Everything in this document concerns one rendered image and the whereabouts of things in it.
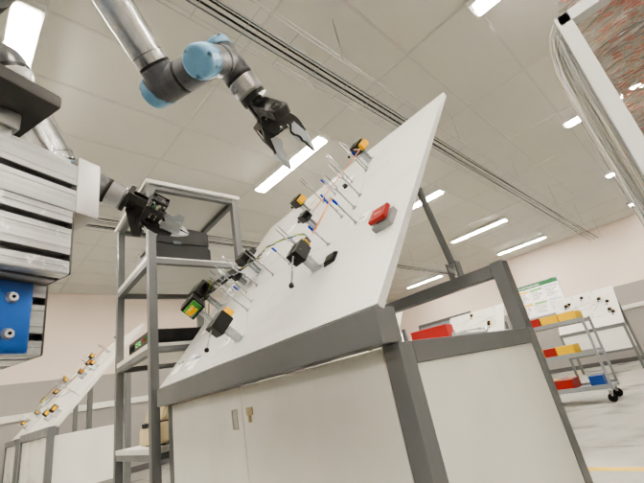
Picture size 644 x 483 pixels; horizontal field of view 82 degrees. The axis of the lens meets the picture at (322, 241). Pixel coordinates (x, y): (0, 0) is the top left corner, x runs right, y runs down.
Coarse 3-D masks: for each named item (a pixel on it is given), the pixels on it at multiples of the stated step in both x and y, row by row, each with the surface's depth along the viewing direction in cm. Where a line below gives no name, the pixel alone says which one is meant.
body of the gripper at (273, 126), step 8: (256, 88) 93; (248, 96) 93; (256, 96) 95; (248, 104) 98; (264, 120) 95; (272, 120) 95; (280, 120) 96; (288, 120) 97; (256, 128) 100; (272, 128) 95; (280, 128) 96
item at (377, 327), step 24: (360, 312) 68; (384, 312) 67; (312, 336) 77; (336, 336) 72; (360, 336) 67; (384, 336) 64; (240, 360) 99; (264, 360) 90; (288, 360) 83; (312, 360) 77; (192, 384) 120; (216, 384) 108; (240, 384) 101
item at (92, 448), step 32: (128, 384) 333; (64, 416) 293; (128, 416) 323; (32, 448) 321; (64, 448) 289; (96, 448) 303; (32, 480) 306; (64, 480) 282; (96, 480) 295; (128, 480) 306
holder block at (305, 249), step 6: (300, 240) 102; (294, 246) 103; (300, 246) 101; (306, 246) 102; (288, 252) 102; (294, 252) 99; (300, 252) 99; (306, 252) 101; (288, 258) 100; (294, 258) 101; (300, 258) 99; (306, 258) 100; (294, 264) 101
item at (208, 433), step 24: (192, 408) 128; (216, 408) 115; (240, 408) 104; (192, 432) 126; (216, 432) 113; (240, 432) 103; (192, 456) 124; (216, 456) 112; (240, 456) 102; (192, 480) 123; (216, 480) 110; (240, 480) 100
